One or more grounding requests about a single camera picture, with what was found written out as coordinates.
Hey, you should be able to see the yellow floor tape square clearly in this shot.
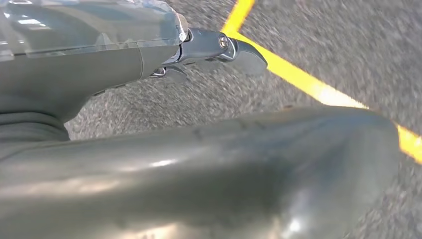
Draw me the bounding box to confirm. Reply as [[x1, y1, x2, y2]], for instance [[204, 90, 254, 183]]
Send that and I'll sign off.
[[220, 0, 422, 166]]

